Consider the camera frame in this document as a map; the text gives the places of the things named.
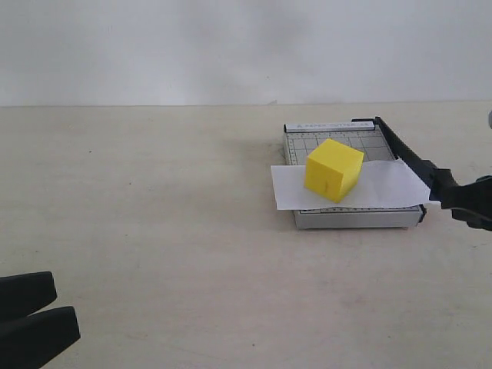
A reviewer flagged white paper sheet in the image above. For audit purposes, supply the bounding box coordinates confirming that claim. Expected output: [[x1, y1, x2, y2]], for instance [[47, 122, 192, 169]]
[[271, 159, 437, 211]]

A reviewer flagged black cutter blade arm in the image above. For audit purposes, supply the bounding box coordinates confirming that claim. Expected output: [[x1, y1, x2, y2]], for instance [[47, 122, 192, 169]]
[[351, 117, 467, 208]]

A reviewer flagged grey paper cutter base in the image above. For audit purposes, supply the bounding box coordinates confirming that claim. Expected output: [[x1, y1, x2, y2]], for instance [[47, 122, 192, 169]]
[[284, 118, 427, 229]]

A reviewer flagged yellow foam cube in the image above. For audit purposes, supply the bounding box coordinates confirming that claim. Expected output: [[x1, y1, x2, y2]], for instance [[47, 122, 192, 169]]
[[304, 138, 364, 203]]

